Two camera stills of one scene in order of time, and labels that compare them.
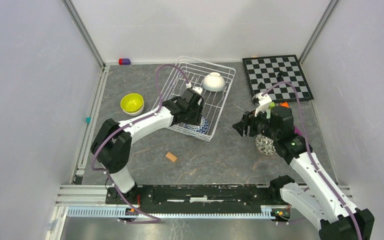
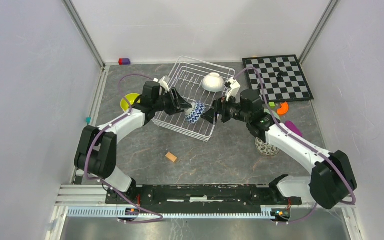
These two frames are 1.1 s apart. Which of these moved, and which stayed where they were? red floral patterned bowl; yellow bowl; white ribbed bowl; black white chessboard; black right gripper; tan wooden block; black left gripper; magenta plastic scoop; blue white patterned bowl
Moved: black right gripper; blue white patterned bowl; black left gripper
Stayed: red floral patterned bowl; white ribbed bowl; magenta plastic scoop; black white chessboard; yellow bowl; tan wooden block
